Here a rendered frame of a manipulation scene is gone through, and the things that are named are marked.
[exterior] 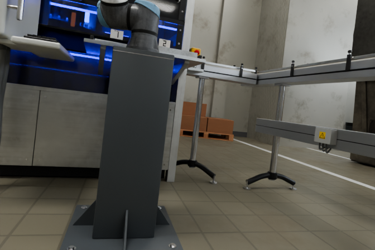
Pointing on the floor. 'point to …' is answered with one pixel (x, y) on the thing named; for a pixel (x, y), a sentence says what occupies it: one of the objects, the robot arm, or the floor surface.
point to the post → (182, 76)
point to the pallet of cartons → (205, 124)
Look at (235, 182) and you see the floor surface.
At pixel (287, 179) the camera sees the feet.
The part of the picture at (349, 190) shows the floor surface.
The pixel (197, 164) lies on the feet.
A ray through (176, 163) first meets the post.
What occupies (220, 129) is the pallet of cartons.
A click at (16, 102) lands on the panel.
